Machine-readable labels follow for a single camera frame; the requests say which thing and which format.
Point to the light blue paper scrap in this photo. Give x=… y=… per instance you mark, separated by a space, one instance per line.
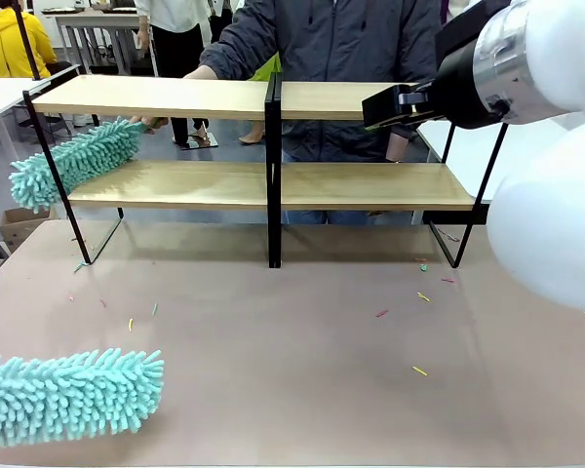
x=451 y=237

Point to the bright green cloth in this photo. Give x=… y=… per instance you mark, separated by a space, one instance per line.
x=265 y=70

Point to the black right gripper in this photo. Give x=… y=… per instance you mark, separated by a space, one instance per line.
x=460 y=97

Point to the person's right hand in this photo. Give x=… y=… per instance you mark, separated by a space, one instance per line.
x=150 y=123

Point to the teal paper scrap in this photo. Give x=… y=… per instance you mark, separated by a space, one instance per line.
x=80 y=265

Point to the wooden shelf rack black frame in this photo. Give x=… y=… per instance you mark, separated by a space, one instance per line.
x=175 y=95
x=331 y=183

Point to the large teal microfiber duster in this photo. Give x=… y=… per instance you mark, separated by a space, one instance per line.
x=73 y=395

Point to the person in dark grey jacket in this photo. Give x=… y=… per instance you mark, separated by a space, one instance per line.
x=341 y=49

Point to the brown cardboard box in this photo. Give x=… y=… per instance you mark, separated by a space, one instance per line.
x=22 y=229

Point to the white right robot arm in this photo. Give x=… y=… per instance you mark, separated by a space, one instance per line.
x=556 y=146

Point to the white table with grey legs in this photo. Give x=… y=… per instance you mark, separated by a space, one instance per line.
x=5 y=97

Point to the person in black trousers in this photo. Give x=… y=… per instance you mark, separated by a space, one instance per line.
x=175 y=58

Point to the black stand pole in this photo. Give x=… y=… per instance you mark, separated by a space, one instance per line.
x=27 y=39

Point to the white side table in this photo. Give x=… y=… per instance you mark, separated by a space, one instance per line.
x=463 y=141

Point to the person in yellow jacket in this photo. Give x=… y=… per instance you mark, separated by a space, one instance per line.
x=19 y=44

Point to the grey background work table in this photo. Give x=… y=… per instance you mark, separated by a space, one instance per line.
x=97 y=19

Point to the person's right forearm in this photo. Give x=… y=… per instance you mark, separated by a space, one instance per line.
x=234 y=56

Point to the person's left forearm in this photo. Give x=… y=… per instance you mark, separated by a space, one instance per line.
x=399 y=144

